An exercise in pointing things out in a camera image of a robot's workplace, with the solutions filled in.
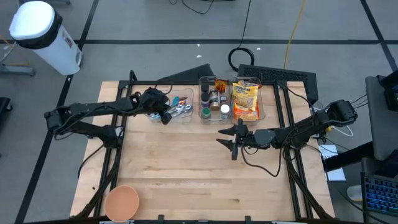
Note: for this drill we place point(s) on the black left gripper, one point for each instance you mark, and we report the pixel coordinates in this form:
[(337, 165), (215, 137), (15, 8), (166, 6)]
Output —
[(155, 101)]

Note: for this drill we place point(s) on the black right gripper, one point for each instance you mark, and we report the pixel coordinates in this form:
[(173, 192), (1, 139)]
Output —
[(261, 137)]

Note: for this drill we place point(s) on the teal silicone spoon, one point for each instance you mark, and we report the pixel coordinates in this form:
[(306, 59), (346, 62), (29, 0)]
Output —
[(175, 101)]

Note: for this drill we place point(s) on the iridescent rainbow metal spoon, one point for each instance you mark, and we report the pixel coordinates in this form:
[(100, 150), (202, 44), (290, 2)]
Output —
[(188, 108), (183, 99)]

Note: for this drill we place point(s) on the orange chicken ramen packet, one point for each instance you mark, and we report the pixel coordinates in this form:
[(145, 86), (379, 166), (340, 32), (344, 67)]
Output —
[(244, 115)]

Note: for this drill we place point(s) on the bagel seasoning jar white lid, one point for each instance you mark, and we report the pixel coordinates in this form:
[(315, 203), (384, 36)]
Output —
[(224, 109)]

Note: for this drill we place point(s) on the oregano jar green label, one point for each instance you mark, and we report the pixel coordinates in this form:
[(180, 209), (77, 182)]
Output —
[(205, 112)]

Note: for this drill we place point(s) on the glass jar tan lid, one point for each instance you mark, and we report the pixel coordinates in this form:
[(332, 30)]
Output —
[(214, 104)]

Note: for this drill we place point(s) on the red beef ramen packet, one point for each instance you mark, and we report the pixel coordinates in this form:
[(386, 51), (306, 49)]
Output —
[(257, 109)]

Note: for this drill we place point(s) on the purple label spice bottle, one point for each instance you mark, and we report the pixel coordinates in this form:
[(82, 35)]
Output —
[(205, 100)]

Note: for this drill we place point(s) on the yellow ramen packet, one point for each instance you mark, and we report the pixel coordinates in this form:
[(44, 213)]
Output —
[(245, 95)]

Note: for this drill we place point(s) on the brown taco seasoning packet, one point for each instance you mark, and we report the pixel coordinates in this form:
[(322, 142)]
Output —
[(221, 84)]

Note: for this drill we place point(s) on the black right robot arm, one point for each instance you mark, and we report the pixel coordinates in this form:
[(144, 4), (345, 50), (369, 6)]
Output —
[(311, 124)]

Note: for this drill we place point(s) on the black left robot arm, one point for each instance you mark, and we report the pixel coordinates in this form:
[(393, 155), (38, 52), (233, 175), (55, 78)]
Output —
[(93, 109)]

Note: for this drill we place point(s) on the wide clear plastic bin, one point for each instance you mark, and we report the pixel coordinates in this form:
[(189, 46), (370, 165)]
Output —
[(186, 118)]

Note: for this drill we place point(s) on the narrow clear plastic bin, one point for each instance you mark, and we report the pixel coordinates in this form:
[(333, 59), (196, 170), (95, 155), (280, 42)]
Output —
[(217, 121), (262, 115)]

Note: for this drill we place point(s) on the black wedge panel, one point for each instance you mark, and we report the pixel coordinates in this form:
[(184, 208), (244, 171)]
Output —
[(192, 74)]

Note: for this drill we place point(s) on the black table clamp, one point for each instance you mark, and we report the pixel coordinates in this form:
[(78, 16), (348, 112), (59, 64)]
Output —
[(247, 219), (160, 218)]

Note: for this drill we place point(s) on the peach orange bowl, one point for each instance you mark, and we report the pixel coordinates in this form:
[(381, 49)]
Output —
[(122, 203)]

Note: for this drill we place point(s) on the white paper sheet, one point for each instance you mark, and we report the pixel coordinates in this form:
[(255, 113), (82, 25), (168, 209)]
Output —
[(337, 174)]

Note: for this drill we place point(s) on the white computer mouse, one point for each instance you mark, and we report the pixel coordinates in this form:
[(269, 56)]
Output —
[(354, 193)]

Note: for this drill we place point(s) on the white trash can black bag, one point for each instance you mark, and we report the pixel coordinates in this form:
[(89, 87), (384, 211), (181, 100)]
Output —
[(46, 40)]

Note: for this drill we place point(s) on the grey stand foot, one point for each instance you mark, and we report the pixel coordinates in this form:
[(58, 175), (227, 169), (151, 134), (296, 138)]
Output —
[(15, 70), (46, 1)]

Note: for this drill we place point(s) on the backlit rainbow keyboard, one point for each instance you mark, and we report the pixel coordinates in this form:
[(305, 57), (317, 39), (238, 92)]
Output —
[(381, 194)]

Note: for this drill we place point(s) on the black chair base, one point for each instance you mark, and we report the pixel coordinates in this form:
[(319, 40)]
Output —
[(4, 104)]

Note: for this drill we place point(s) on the black monitor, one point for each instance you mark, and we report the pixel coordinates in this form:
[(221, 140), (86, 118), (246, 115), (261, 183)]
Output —
[(391, 96)]

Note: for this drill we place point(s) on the black aluminium rig frame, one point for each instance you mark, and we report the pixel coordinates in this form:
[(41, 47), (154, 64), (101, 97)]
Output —
[(146, 82)]

